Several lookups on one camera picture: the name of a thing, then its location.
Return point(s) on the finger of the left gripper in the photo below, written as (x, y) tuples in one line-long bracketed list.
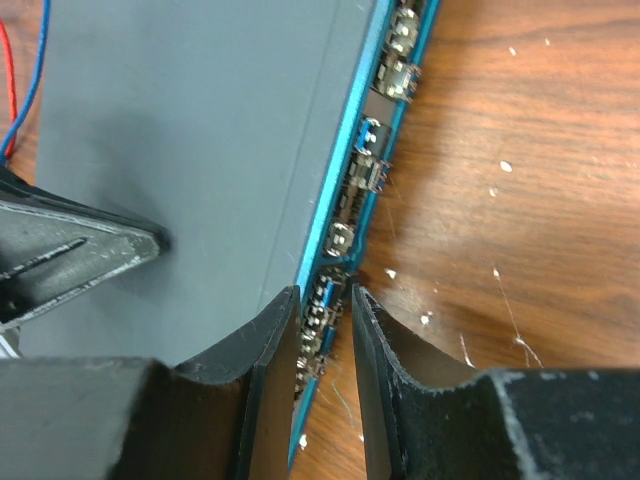
[(54, 249)]

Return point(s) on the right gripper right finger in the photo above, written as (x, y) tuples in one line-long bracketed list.
[(426, 415)]

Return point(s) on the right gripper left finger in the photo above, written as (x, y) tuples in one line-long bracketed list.
[(226, 413)]

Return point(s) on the black network switch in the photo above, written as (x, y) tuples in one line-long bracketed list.
[(257, 133)]

